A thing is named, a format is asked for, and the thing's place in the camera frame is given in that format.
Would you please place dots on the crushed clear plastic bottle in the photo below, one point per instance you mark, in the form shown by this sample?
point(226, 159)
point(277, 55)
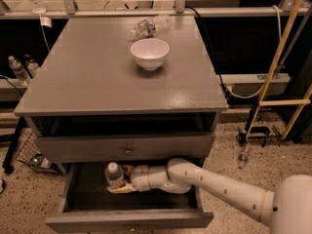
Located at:
point(152, 26)

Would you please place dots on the clear tea bottle white cap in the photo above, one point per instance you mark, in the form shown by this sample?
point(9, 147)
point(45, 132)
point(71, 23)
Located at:
point(114, 175)

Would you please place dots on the black stand leg left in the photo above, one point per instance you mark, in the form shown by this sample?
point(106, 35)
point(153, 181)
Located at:
point(13, 143)

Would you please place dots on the white lamp with cord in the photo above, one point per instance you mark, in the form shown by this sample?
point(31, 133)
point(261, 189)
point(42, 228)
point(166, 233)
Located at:
point(44, 21)

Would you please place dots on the black wire basket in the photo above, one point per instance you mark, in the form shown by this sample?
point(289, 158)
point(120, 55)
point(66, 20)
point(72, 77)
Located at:
point(31, 156)

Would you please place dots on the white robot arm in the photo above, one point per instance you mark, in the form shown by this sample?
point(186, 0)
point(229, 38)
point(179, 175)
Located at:
point(286, 210)

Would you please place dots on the white ceramic bowl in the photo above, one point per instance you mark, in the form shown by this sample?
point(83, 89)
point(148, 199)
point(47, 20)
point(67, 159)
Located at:
point(150, 53)

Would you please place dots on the clear bottle on floor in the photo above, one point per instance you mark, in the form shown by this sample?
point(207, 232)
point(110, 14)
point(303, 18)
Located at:
point(244, 156)

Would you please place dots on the dark bottle on left ledge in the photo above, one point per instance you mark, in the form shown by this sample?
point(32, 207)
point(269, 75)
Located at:
point(31, 64)

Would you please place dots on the open grey middle drawer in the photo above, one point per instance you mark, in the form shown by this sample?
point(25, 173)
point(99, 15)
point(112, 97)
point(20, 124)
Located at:
point(87, 207)

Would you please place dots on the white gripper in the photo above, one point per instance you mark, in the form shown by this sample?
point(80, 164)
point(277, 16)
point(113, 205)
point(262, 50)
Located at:
point(139, 177)

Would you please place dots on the grey wooden drawer cabinet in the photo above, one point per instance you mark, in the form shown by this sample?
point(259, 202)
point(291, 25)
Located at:
point(89, 85)

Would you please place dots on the water bottle on left ledge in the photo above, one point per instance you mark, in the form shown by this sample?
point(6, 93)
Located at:
point(19, 71)

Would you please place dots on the closed grey top drawer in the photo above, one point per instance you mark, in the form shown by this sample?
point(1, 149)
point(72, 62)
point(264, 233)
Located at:
point(74, 149)

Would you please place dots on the round metal drawer knob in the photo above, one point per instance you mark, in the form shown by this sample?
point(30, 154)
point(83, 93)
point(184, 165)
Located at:
point(128, 151)

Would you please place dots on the yellow metal ladder frame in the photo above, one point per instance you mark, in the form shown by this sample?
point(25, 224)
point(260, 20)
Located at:
point(278, 60)

